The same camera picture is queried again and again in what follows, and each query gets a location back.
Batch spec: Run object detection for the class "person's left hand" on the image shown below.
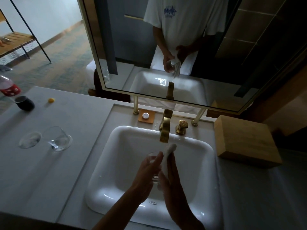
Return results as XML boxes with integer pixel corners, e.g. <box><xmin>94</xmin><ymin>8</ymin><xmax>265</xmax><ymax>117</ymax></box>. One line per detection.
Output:
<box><xmin>130</xmin><ymin>151</ymin><xmax>164</xmax><ymax>204</ymax></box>

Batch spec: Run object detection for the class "person's right hand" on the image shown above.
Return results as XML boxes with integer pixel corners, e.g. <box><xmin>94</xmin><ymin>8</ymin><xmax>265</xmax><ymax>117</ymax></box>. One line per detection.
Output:
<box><xmin>158</xmin><ymin>150</ymin><xmax>204</xmax><ymax>230</ymax></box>

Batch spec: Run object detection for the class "clear drinking glass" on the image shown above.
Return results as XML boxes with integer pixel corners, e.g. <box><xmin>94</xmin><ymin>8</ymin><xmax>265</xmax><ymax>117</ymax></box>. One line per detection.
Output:
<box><xmin>45</xmin><ymin>126</ymin><xmax>73</xmax><ymax>152</ymax></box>
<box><xmin>146</xmin><ymin>150</ymin><xmax>166</xmax><ymax>185</ymax></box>

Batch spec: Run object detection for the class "white towel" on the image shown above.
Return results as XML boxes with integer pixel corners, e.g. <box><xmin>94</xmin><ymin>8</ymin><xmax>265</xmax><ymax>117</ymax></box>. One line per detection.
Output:
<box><xmin>157</xmin><ymin>143</ymin><xmax>177</xmax><ymax>189</ymax></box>

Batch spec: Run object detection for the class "gold faucet handle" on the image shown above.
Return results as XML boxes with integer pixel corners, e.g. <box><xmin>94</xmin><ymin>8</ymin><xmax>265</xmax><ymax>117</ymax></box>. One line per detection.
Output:
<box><xmin>175</xmin><ymin>120</ymin><xmax>189</xmax><ymax>135</ymax></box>

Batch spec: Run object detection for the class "person's right forearm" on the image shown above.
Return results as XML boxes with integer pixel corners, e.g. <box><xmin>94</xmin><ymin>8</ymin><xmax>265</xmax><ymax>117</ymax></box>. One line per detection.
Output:
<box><xmin>182</xmin><ymin>214</ymin><xmax>207</xmax><ymax>230</ymax></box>

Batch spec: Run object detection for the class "person's left forearm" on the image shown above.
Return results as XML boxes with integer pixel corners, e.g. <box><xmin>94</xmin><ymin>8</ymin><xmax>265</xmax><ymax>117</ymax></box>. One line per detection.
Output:
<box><xmin>92</xmin><ymin>189</ymin><xmax>144</xmax><ymax>230</ymax></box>

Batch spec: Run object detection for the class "white ceramic sink basin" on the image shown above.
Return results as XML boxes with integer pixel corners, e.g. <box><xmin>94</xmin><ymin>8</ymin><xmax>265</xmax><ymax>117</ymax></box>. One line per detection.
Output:
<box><xmin>84</xmin><ymin>126</ymin><xmax>222</xmax><ymax>230</ymax></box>

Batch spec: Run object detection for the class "gold faucet spout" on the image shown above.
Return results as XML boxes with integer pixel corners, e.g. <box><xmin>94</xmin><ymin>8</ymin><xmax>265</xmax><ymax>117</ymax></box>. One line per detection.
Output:
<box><xmin>159</xmin><ymin>109</ymin><xmax>173</xmax><ymax>143</ymax></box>

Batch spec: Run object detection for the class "orange soap dish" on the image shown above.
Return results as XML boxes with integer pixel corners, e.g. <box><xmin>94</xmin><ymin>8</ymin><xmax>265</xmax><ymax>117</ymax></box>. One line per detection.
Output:
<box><xmin>138</xmin><ymin>109</ymin><xmax>156</xmax><ymax>124</ymax></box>

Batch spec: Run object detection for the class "round paper coaster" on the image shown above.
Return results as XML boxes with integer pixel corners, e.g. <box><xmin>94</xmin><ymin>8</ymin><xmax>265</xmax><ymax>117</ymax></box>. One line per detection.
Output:
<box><xmin>18</xmin><ymin>131</ymin><xmax>42</xmax><ymax>150</ymax></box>
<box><xmin>51</xmin><ymin>134</ymin><xmax>73</xmax><ymax>152</ymax></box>

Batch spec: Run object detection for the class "wooden box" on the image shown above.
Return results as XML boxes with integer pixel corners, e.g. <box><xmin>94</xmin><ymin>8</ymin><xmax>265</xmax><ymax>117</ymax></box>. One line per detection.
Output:
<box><xmin>214</xmin><ymin>115</ymin><xmax>283</xmax><ymax>168</ymax></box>

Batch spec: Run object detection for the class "gold framed mirror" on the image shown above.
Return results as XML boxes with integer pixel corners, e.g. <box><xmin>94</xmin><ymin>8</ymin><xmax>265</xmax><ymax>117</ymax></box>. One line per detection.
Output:
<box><xmin>76</xmin><ymin>0</ymin><xmax>307</xmax><ymax>115</ymax></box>

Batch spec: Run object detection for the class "plastic bottle with red label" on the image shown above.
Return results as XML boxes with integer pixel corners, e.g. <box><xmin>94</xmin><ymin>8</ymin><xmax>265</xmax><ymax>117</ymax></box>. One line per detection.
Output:
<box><xmin>0</xmin><ymin>74</ymin><xmax>35</xmax><ymax>112</ymax></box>

